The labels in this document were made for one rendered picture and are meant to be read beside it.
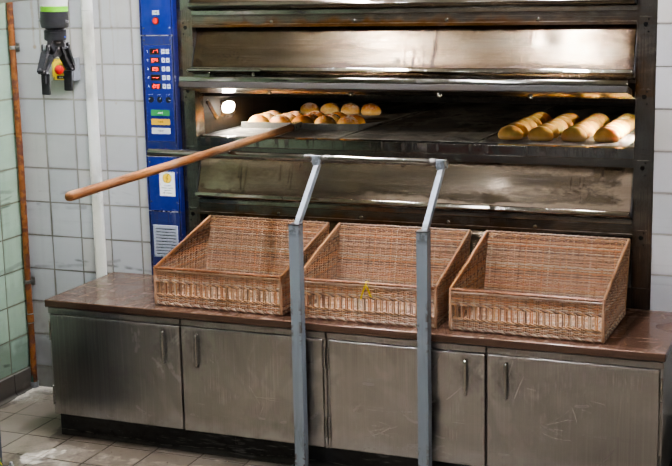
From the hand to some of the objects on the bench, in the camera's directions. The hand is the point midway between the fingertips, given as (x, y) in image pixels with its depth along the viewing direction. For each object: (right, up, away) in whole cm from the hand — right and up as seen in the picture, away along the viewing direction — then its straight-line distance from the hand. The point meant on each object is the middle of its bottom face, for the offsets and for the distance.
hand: (57, 89), depth 424 cm
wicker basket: (+113, -78, +53) cm, 147 cm away
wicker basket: (+58, -75, +75) cm, 121 cm away
